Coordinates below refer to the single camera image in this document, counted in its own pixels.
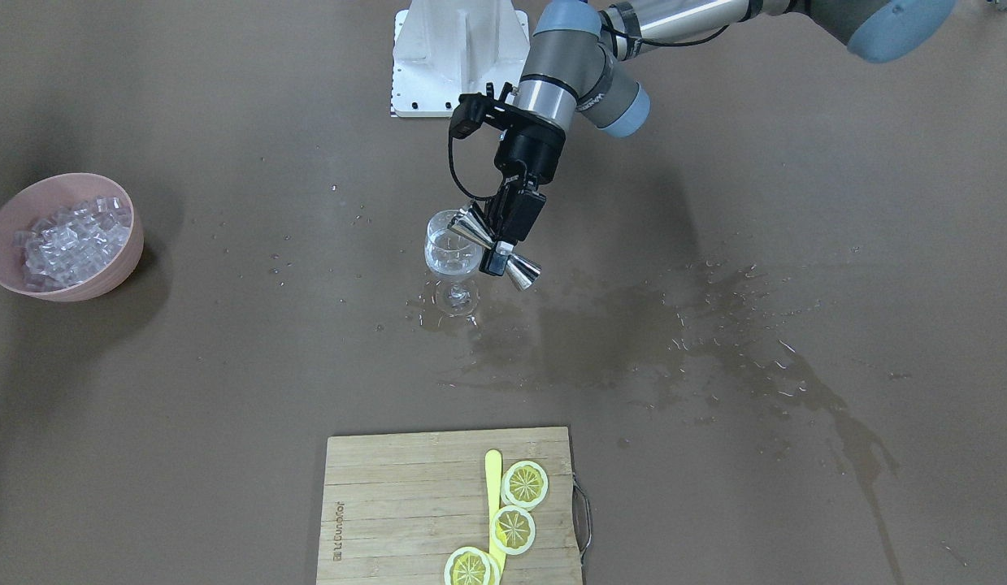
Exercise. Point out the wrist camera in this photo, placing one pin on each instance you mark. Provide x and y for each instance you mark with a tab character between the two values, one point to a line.
476	109

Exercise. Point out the clear wine glass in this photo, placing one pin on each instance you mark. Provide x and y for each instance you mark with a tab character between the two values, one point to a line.
453	261

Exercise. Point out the far lemon slice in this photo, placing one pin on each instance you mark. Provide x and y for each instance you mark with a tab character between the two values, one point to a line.
469	565

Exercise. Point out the pink bowl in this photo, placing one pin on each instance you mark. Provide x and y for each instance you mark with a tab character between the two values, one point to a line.
44	198

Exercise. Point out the steel double jigger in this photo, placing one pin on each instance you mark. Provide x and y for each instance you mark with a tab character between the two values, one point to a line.
499	258

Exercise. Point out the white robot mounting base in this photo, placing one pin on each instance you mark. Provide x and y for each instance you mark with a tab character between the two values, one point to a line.
445	49

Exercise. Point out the bamboo cutting board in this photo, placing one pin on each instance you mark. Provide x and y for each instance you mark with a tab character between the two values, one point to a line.
396	505

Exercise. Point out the middle lemon slice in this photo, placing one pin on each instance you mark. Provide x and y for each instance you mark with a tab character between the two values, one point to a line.
512	530

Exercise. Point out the lemon slice near handle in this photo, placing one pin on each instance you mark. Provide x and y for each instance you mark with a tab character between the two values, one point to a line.
525	485

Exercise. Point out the pile of clear ice cubes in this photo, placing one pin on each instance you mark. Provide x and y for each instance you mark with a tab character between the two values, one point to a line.
73	244

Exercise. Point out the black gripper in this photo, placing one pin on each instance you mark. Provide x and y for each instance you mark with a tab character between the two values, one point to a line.
532	152

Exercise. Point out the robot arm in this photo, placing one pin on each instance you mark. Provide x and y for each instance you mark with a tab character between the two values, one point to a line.
573	67

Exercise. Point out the yellow plastic knife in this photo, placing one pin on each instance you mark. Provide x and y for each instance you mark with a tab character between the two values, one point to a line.
493	474

